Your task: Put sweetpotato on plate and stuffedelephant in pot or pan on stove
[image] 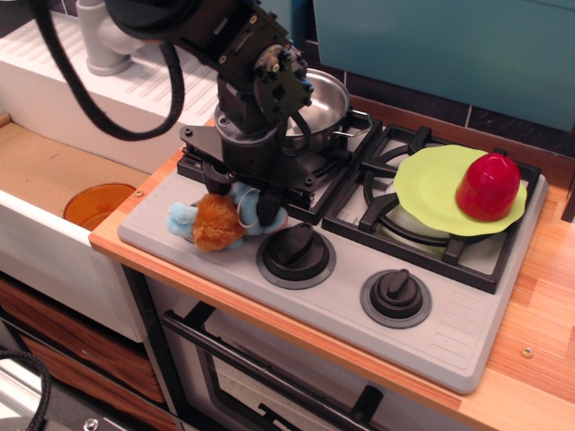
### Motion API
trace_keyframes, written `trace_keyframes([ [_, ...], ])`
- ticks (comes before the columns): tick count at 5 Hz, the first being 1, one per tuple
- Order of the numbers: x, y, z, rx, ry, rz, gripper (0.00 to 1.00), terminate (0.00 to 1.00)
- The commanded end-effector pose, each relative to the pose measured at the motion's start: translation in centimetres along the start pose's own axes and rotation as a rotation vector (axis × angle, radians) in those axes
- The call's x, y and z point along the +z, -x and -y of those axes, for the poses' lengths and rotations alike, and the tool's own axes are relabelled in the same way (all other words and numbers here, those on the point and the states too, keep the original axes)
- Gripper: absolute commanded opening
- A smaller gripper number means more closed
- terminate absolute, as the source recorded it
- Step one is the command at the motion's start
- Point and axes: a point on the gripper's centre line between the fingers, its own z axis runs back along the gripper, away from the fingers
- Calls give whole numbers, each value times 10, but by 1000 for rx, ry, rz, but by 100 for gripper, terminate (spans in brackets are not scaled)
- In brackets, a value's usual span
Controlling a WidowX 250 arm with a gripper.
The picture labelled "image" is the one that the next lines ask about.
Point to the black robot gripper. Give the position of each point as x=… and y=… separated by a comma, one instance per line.
x=229, y=154

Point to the blue stuffed elephant toy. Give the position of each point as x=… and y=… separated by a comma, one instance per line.
x=218, y=222

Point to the red toy sweet potato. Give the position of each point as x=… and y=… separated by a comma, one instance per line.
x=489, y=188

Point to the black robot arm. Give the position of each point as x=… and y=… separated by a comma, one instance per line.
x=261, y=81

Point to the black middle stove knob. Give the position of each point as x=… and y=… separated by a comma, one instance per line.
x=296, y=258

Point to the black stove knob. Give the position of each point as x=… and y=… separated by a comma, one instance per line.
x=396, y=299
x=296, y=258

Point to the stainless steel pot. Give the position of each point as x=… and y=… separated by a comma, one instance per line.
x=328, y=117

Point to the lime green plate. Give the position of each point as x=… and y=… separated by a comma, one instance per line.
x=426, y=184

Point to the black right stove knob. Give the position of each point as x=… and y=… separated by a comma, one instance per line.
x=396, y=299

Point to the grey toy stove top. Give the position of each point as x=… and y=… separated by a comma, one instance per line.
x=450, y=347

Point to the black left burner grate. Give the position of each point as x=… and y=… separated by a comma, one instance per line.
x=332, y=166

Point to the black burner grate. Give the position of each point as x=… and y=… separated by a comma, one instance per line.
x=332, y=166
x=368, y=212

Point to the black right burner grate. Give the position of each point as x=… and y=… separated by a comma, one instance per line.
x=368, y=212

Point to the orange plastic sink drain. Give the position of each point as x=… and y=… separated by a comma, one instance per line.
x=91, y=206

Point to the white toy sink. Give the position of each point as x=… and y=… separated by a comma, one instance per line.
x=50, y=151

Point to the teal cabinet left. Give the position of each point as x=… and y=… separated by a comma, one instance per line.
x=292, y=15

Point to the teal cabinet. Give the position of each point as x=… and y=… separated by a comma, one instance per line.
x=512, y=57
x=292, y=15

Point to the grey toy faucet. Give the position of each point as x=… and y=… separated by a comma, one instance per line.
x=108, y=48

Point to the wooden drawer fronts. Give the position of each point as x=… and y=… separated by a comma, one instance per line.
x=97, y=362

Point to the teal cabinet right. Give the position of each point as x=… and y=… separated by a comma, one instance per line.
x=512, y=57

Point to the black oven door handle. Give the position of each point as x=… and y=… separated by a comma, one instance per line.
x=192, y=328

